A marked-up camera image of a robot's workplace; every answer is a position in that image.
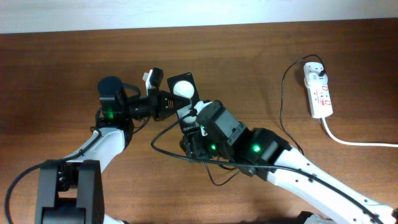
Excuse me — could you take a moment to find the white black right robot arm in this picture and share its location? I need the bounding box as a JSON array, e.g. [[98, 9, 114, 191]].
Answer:
[[177, 101, 397, 223]]

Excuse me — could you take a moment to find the white power strip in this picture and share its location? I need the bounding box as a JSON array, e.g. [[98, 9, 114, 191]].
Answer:
[[306, 84, 333, 119]]

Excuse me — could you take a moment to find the black USB charging cable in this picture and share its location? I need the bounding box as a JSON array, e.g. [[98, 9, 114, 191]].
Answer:
[[203, 54, 327, 187]]

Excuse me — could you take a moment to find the white power strip cord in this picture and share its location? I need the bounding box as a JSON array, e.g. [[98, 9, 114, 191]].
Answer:
[[320, 117, 398, 148]]

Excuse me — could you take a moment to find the white charger plug adapter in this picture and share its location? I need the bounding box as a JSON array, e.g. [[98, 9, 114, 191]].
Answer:
[[303, 62, 328, 88]]

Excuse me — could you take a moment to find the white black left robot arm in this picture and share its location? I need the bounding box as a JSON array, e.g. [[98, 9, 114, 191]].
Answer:
[[35, 77, 194, 224]]

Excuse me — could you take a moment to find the black Samsung Galaxy phone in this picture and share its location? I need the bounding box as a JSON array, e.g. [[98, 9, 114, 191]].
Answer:
[[167, 72, 200, 134]]

